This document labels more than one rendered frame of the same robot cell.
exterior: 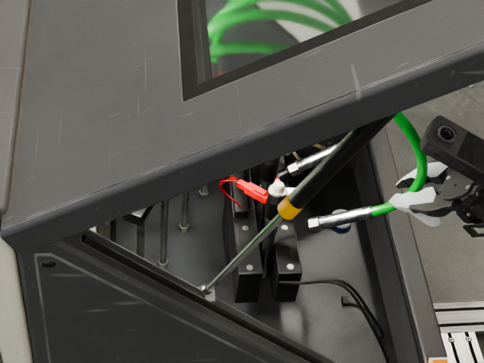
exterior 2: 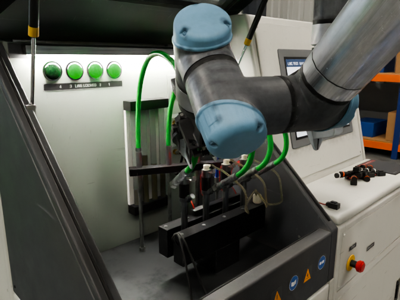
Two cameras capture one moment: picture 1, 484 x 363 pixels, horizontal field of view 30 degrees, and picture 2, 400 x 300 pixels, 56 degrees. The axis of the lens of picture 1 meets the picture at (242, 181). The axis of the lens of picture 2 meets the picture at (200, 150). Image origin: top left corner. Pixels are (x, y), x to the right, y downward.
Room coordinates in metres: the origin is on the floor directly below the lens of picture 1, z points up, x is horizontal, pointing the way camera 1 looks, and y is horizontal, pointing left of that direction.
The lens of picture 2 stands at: (0.42, -0.84, 1.41)
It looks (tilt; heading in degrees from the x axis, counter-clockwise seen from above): 14 degrees down; 57
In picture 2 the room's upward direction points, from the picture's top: straight up
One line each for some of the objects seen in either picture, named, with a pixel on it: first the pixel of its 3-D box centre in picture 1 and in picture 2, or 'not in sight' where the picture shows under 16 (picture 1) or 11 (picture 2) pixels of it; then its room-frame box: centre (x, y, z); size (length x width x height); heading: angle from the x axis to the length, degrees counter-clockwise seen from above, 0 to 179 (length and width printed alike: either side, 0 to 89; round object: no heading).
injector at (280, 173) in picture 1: (271, 194); (208, 206); (0.97, -0.05, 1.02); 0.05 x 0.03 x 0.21; 100
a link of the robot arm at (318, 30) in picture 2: not in sight; (331, 37); (1.06, -0.34, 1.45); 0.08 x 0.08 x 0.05
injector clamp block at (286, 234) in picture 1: (256, 219); (215, 237); (1.00, -0.03, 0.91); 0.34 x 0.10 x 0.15; 10
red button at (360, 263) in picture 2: not in sight; (356, 265); (1.38, -0.25, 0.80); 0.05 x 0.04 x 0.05; 10
